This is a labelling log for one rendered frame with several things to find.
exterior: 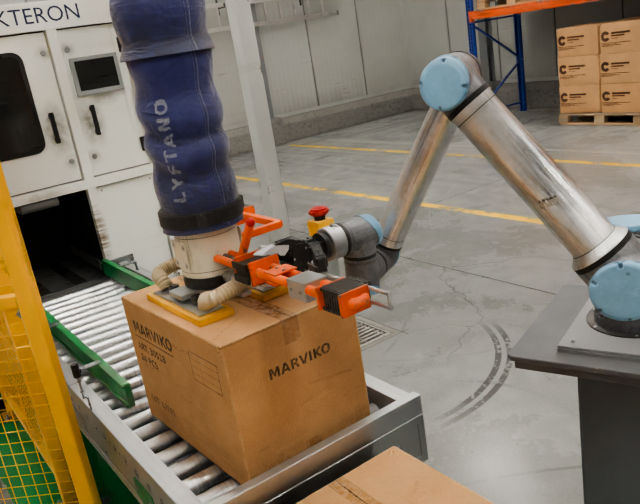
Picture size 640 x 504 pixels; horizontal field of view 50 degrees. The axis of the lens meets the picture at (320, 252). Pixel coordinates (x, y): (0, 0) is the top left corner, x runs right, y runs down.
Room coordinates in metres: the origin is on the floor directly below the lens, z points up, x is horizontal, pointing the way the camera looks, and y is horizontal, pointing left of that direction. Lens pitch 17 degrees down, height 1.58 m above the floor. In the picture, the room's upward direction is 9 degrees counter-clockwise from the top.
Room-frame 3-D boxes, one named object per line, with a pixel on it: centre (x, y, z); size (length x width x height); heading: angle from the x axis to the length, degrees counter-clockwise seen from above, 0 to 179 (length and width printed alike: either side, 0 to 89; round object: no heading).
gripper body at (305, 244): (1.68, 0.04, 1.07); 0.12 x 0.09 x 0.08; 123
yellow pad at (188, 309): (1.76, 0.38, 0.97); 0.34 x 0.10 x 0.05; 34
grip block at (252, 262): (1.60, 0.16, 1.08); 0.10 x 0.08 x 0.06; 124
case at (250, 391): (1.81, 0.27, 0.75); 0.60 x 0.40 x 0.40; 35
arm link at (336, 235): (1.72, -0.03, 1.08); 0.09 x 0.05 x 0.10; 33
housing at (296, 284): (1.42, 0.04, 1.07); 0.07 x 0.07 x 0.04; 34
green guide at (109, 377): (2.65, 1.14, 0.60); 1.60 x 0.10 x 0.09; 33
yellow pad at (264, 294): (1.86, 0.22, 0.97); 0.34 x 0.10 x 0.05; 34
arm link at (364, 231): (1.77, -0.10, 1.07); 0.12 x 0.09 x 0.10; 123
